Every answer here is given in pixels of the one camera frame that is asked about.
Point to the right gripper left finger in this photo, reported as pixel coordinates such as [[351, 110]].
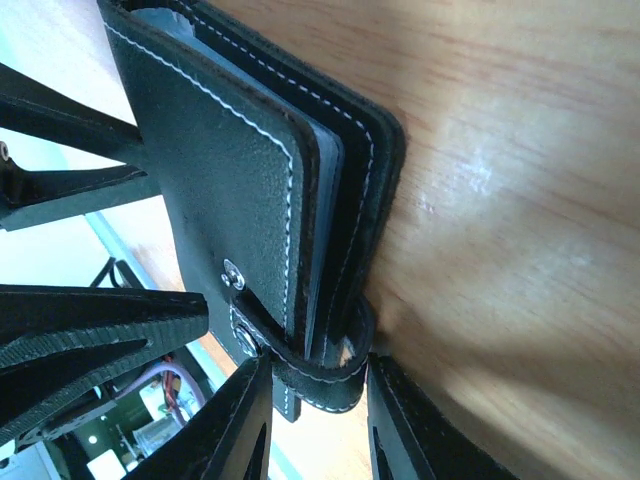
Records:
[[229, 438]]

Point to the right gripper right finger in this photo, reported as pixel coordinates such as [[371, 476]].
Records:
[[409, 436]]

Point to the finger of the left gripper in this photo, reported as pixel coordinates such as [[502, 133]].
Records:
[[30, 198], [58, 343]]

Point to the black leather card holder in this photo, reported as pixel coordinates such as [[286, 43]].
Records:
[[277, 181]]

